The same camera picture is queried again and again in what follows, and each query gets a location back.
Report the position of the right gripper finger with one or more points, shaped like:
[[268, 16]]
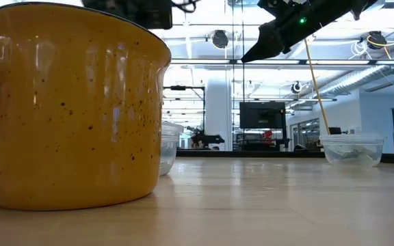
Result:
[[269, 41]]

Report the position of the black metal table frame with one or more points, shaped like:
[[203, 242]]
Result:
[[251, 154]]

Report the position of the black background robot arm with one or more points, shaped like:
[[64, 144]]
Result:
[[205, 139]]

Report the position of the yellow speckled enamel mug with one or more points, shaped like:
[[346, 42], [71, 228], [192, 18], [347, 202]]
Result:
[[74, 109]]

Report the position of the black background monitor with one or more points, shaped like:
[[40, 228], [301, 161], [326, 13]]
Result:
[[262, 115]]

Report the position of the clear round plastic container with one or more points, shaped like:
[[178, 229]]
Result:
[[352, 140], [171, 147]]

